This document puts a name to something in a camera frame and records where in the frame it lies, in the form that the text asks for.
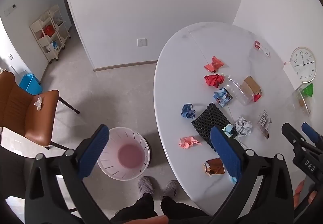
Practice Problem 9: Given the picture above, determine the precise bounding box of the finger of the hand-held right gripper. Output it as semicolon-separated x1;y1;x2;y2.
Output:
282;123;308;149
301;122;323;144

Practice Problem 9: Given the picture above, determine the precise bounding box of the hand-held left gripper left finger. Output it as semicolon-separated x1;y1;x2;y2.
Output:
24;124;111;224

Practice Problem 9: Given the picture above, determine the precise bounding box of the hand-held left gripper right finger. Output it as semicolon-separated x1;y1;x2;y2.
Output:
202;126;296;224

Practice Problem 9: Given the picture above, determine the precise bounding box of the brown foil wrapper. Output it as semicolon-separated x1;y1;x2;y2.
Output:
202;158;225;177

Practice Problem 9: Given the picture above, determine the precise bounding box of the light blue paper scrap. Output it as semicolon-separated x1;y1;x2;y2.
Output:
223;124;237;138

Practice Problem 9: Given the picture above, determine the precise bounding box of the pink paper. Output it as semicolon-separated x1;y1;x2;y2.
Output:
179;136;202;150

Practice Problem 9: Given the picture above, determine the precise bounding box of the black foam net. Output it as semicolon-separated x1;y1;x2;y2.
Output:
191;102;231;150

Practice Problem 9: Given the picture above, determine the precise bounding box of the white plastic trash bin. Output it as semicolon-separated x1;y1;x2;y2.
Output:
96;127;151;181

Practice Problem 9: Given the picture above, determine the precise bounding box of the person's right hand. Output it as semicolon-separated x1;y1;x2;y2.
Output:
293;181;317;208

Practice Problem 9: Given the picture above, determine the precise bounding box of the person's left hand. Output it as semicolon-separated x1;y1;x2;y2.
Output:
125;215;169;224

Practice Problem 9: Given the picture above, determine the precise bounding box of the clear printed wrapper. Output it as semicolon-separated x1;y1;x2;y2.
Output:
257;110;272;140

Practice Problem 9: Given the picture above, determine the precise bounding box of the clear plastic container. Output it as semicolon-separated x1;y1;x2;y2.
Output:
293;84;314;116

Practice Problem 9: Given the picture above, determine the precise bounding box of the white crumpled paper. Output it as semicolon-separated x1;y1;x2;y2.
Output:
235;117;253;137

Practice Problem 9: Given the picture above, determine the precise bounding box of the green packet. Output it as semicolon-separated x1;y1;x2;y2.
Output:
301;83;314;97

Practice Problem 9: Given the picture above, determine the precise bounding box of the blue crumpled paper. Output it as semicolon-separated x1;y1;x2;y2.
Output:
181;104;196;119

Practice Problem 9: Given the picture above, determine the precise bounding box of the white paper card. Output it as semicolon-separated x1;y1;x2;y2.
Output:
283;61;302;86

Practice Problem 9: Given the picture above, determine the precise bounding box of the brown cardboard piece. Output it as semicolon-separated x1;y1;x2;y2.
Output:
239;76;263;100

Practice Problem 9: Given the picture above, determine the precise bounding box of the grey slipper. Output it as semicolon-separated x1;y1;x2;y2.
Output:
163;180;179;198
137;177;154;197

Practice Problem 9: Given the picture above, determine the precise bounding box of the white round clock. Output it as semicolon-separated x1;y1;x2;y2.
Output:
290;47;317;81

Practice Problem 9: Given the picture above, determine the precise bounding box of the person's right leg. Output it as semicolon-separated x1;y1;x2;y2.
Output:
160;196;210;218

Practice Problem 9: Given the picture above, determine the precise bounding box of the red crumpled paper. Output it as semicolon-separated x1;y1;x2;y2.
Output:
204;74;225;88

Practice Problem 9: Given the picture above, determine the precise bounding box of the brown leather chair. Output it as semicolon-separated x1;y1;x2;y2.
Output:
0;71;81;150

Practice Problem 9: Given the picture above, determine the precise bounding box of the orange red wrapper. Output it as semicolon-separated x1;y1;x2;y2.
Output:
204;56;224;73

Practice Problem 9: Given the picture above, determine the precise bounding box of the blue plastic bin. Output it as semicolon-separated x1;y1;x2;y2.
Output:
19;73;43;95

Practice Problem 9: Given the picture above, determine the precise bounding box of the red and white box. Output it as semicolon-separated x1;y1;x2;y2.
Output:
254;41;271;57

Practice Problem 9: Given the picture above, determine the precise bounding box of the cream storage cart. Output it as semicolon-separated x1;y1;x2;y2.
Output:
29;4;70;64

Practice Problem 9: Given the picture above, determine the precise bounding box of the wall switch panel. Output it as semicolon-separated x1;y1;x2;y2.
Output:
4;3;17;17

